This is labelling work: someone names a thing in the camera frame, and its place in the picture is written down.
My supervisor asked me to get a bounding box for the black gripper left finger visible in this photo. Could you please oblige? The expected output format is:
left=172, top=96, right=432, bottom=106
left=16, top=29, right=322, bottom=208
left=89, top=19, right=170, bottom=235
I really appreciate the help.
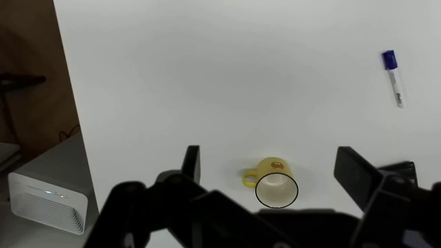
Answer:
left=83, top=144, right=294, bottom=248

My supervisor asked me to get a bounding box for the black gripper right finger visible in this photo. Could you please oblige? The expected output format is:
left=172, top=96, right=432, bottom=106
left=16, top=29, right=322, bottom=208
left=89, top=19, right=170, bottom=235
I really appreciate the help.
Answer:
left=333, top=146, right=441, bottom=248

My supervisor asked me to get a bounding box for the white pen with blue cap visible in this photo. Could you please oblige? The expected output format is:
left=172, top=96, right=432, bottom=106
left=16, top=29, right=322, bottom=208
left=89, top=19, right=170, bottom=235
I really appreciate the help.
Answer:
left=381, top=49, right=403, bottom=107

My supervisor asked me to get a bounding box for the yellow ceramic mug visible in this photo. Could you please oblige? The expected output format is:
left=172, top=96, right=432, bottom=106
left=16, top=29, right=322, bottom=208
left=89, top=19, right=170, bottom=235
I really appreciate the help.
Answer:
left=242, top=157, right=298, bottom=208

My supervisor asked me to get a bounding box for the white box device with lights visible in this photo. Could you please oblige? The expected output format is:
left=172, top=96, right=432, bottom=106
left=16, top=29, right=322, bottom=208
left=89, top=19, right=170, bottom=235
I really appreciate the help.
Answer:
left=8, top=133, right=97, bottom=235

